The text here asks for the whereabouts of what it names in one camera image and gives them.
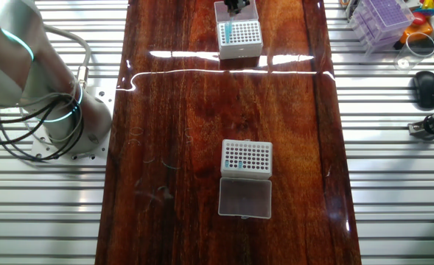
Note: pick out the white tip rack clear lid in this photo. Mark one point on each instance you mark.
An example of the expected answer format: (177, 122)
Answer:
(240, 51)
(246, 172)

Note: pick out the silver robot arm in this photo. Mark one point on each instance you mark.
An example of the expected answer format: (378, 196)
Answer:
(17, 73)

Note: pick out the side camera mount arm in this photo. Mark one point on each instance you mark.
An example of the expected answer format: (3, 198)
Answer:
(419, 129)

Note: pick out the orange toy with red knob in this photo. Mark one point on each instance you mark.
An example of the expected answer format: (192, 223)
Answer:
(415, 33)

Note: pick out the dark red wooden board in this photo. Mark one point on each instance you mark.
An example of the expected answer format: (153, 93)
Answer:
(294, 165)

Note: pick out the purple pipette tip box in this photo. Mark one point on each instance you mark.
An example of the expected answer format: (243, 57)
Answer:
(380, 22)

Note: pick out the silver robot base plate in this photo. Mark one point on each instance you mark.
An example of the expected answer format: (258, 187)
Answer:
(104, 97)

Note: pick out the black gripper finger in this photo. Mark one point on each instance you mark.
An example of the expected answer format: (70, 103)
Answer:
(232, 6)
(244, 3)

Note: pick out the black computer mouse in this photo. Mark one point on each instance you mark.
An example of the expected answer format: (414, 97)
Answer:
(425, 90)

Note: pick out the clear plastic cup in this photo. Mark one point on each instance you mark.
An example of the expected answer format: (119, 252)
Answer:
(404, 62)

